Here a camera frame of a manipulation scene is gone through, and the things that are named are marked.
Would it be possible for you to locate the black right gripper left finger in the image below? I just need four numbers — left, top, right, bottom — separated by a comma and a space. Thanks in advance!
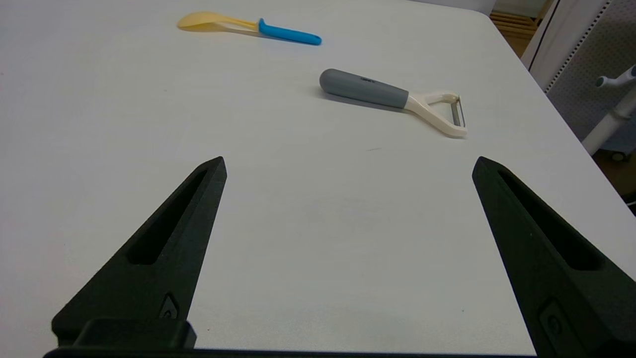
52, 157, 228, 347

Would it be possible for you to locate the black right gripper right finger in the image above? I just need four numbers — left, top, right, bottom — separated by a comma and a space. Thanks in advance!
472, 157, 636, 358

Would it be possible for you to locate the white side desk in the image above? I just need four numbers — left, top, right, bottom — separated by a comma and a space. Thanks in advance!
581, 89, 636, 162

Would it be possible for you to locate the white perforated panel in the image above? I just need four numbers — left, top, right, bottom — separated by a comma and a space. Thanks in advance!
521, 0, 636, 142

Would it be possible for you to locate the white desk crank handle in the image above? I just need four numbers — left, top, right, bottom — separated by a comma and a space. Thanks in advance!
595, 65, 636, 89

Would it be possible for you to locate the yellow spoon with blue handle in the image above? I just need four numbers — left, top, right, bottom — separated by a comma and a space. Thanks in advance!
177, 11, 322, 46

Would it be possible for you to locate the grey-handled cream peeler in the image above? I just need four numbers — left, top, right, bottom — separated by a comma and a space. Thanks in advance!
319, 69, 468, 138

